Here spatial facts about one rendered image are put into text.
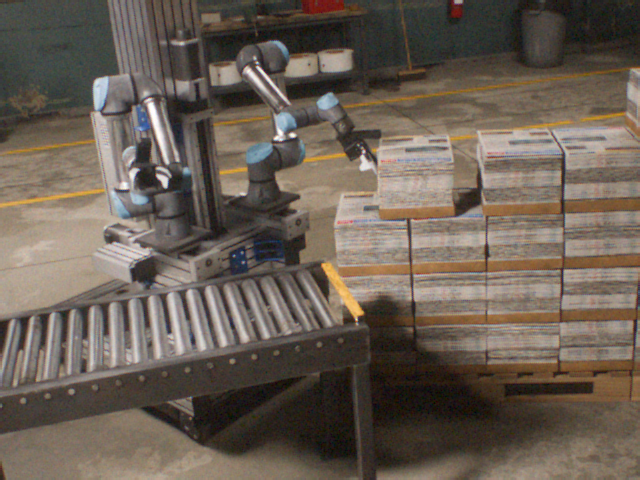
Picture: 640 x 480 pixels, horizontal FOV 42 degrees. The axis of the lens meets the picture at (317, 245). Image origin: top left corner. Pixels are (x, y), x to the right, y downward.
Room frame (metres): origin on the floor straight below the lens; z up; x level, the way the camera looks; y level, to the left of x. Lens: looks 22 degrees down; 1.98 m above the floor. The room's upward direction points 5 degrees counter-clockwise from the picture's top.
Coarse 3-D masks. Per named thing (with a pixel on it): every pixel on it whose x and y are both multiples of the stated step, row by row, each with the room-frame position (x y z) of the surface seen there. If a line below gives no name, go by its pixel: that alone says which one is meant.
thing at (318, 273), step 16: (256, 272) 2.67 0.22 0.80; (272, 272) 2.66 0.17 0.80; (320, 272) 2.68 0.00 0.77; (160, 288) 2.60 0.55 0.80; (176, 288) 2.59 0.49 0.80; (192, 288) 2.58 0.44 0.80; (240, 288) 2.62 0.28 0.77; (320, 288) 2.67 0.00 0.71; (64, 304) 2.54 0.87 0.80; (80, 304) 2.53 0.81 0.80; (96, 304) 2.52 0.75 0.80; (144, 304) 2.55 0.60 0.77; (224, 304) 2.60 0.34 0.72; (0, 320) 2.46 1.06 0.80; (64, 320) 2.50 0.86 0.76; (128, 320) 2.54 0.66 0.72; (64, 336) 2.49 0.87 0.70; (0, 352) 2.45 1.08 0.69
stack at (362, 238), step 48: (336, 240) 3.00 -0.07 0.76; (384, 240) 2.97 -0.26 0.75; (432, 240) 2.96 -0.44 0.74; (480, 240) 2.93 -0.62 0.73; (528, 240) 2.91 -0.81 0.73; (576, 240) 2.89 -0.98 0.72; (624, 240) 2.86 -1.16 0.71; (384, 288) 2.98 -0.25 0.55; (432, 288) 2.95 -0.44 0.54; (480, 288) 2.93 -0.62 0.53; (528, 288) 2.90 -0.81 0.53; (576, 288) 2.89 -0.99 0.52; (624, 288) 2.86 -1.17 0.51; (384, 336) 2.98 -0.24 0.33; (432, 336) 2.95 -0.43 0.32; (480, 336) 2.93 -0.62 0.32; (528, 336) 2.90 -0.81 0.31; (576, 336) 2.88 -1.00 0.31; (624, 336) 2.85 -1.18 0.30; (384, 384) 2.98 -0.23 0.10; (432, 384) 2.95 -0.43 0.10; (480, 384) 2.93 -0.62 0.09; (624, 384) 2.85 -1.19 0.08
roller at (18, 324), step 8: (16, 320) 2.45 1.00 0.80; (8, 328) 2.40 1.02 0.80; (16, 328) 2.40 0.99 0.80; (8, 336) 2.34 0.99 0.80; (16, 336) 2.34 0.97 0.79; (8, 344) 2.28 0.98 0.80; (16, 344) 2.30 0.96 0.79; (8, 352) 2.23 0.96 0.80; (16, 352) 2.25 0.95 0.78; (0, 360) 2.19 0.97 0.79; (8, 360) 2.18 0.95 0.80; (16, 360) 2.22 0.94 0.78; (0, 368) 2.14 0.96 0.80; (8, 368) 2.14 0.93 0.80; (0, 376) 2.09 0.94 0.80; (8, 376) 2.10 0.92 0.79; (0, 384) 2.04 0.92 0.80; (8, 384) 2.06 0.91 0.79
